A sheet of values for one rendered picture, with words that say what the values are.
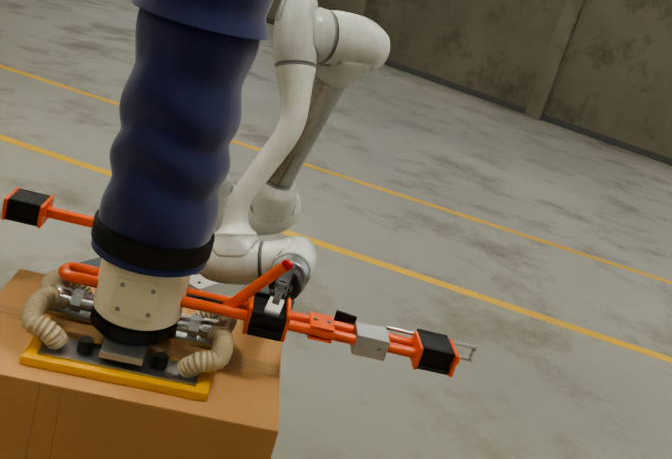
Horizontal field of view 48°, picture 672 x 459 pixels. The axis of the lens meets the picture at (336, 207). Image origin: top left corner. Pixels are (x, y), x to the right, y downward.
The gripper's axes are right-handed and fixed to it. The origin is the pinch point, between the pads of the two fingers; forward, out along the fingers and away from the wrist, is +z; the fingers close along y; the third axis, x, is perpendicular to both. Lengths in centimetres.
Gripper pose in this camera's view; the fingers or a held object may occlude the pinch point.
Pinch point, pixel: (271, 317)
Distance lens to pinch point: 152.5
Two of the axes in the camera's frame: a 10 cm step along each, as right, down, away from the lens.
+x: -9.6, -2.9, 0.2
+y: -2.7, 9.2, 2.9
